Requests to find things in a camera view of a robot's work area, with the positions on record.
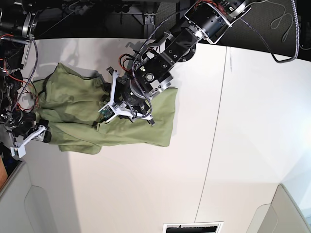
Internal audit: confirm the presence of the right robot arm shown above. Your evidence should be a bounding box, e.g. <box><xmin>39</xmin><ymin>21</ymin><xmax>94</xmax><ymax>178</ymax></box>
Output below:
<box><xmin>0</xmin><ymin>0</ymin><xmax>52</xmax><ymax>145</ymax></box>

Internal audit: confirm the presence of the grey looped cable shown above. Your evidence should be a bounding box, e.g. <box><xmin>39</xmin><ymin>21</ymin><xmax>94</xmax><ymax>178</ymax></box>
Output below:
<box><xmin>269</xmin><ymin>0</ymin><xmax>296</xmax><ymax>42</ymax></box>

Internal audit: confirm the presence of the aluminium table leg post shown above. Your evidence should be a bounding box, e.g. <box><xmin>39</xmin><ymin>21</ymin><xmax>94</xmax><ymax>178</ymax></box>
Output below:
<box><xmin>143</xmin><ymin>14</ymin><xmax>155</xmax><ymax>38</ymax></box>

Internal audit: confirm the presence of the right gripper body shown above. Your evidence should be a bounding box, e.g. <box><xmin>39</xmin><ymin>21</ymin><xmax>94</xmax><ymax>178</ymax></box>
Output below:
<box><xmin>6</xmin><ymin>111</ymin><xmax>50</xmax><ymax>146</ymax></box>

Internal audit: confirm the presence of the green t-shirt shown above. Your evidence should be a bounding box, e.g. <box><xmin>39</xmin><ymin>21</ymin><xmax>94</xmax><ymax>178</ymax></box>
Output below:
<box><xmin>35</xmin><ymin>63</ymin><xmax>178</xmax><ymax>154</ymax></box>

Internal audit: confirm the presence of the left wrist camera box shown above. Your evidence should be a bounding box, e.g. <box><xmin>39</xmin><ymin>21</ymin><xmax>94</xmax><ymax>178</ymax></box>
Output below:
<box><xmin>98</xmin><ymin>104</ymin><xmax>116</xmax><ymax>122</ymax></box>

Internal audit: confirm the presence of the white vent frame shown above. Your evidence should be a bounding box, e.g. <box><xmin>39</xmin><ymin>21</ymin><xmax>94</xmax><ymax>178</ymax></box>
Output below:
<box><xmin>162</xmin><ymin>221</ymin><xmax>224</xmax><ymax>233</ymax></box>

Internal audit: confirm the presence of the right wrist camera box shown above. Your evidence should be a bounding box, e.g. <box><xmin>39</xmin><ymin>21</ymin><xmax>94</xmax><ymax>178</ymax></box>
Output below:
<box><xmin>10</xmin><ymin>145</ymin><xmax>26</xmax><ymax>159</ymax></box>

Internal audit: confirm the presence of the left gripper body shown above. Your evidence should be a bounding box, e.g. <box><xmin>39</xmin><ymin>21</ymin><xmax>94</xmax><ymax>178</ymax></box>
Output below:
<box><xmin>107</xmin><ymin>67</ymin><xmax>155</xmax><ymax>126</ymax></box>

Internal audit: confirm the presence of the white power strip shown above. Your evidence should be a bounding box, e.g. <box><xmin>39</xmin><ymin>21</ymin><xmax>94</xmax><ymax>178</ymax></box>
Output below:
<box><xmin>69</xmin><ymin>4</ymin><xmax>91</xmax><ymax>15</ymax></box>

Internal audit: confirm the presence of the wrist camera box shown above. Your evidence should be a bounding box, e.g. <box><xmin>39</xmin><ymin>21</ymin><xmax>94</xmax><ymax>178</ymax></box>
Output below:
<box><xmin>10</xmin><ymin>145</ymin><xmax>26</xmax><ymax>159</ymax></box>
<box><xmin>98</xmin><ymin>104</ymin><xmax>116</xmax><ymax>122</ymax></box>

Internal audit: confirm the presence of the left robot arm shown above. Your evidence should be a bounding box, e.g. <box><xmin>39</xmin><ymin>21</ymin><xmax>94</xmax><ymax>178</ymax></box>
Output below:
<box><xmin>99</xmin><ymin>0</ymin><xmax>250</xmax><ymax>125</ymax></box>

